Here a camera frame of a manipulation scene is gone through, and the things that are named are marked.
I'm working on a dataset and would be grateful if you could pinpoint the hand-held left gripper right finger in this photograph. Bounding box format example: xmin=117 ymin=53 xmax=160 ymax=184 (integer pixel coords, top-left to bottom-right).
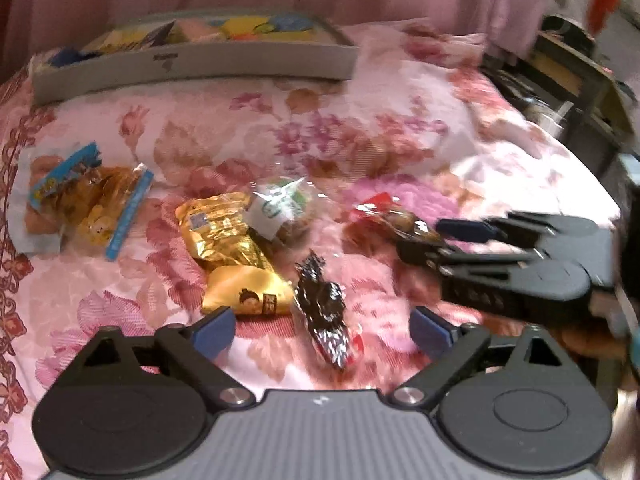
xmin=390 ymin=306 xmax=576 ymax=407

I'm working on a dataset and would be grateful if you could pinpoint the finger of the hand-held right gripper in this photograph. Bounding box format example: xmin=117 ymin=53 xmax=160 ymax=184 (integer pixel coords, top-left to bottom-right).
xmin=437 ymin=211 xmax=601 ymax=252
xmin=397 ymin=240 xmax=541 ymax=318

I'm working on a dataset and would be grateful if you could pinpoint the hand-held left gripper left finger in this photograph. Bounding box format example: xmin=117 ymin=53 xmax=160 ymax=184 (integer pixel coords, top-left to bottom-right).
xmin=75 ymin=306 xmax=256 ymax=407

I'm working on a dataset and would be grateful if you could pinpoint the brown snack clear red wrapper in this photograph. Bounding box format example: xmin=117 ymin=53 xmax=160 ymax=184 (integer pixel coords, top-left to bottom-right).
xmin=347 ymin=192 xmax=443 ymax=248

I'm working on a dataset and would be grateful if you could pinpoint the green label cake packet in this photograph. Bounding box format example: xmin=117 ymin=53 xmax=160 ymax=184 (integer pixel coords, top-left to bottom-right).
xmin=247 ymin=177 xmax=316 ymax=246

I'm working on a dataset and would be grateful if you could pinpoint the blue-edged brown snack packet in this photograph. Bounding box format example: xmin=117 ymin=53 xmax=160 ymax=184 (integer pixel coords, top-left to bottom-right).
xmin=30 ymin=142 xmax=155 ymax=261

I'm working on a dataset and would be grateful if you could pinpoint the clear sausage packet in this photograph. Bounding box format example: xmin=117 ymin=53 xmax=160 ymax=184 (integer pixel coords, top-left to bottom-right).
xmin=15 ymin=152 xmax=68 ymax=253

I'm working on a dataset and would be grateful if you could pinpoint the grey tray with cartoon print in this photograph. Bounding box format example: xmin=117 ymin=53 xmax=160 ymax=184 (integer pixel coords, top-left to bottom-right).
xmin=31 ymin=9 xmax=361 ymax=107

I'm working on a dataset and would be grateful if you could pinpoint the yellow cartoon snack packet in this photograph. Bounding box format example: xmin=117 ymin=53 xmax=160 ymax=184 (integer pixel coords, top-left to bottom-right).
xmin=201 ymin=265 xmax=293 ymax=317

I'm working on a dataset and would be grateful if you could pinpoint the gold foil snack packet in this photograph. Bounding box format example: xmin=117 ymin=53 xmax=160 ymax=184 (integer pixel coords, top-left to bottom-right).
xmin=175 ymin=192 xmax=276 ymax=273

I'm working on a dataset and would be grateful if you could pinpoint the dark foil snack red end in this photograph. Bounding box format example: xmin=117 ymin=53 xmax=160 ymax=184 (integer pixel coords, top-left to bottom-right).
xmin=292 ymin=249 xmax=365 ymax=371

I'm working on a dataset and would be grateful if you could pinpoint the floral pink bed sheet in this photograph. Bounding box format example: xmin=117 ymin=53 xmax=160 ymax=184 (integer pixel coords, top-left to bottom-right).
xmin=0 ymin=20 xmax=631 ymax=480

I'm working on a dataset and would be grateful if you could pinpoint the dark cluttered desk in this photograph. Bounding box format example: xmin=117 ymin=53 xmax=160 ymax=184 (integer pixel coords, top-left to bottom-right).
xmin=482 ymin=15 xmax=640 ymax=201

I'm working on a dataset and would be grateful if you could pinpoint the pale pink window curtain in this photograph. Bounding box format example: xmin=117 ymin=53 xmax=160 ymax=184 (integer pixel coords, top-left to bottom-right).
xmin=450 ymin=0 xmax=548 ymax=61

